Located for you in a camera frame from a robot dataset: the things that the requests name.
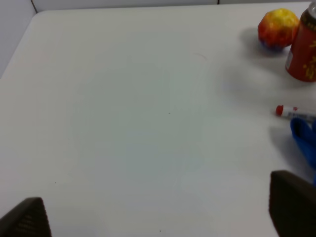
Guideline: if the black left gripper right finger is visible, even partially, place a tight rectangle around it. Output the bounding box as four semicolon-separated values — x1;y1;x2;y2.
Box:
269;170;316;237

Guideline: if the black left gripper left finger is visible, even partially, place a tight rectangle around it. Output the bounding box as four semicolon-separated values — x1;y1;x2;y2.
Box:
0;197;52;237

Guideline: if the red white marker pen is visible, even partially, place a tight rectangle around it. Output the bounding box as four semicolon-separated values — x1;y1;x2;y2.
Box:
275;105;316;123

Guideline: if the blue cloth bundle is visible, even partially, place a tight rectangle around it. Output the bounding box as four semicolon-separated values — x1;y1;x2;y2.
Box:
290;118;316;173

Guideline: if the red drink can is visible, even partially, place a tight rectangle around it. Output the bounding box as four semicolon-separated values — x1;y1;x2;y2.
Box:
285;1;316;82

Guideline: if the red yellow toy peach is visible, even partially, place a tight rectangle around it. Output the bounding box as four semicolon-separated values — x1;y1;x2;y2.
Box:
258;8;300;51

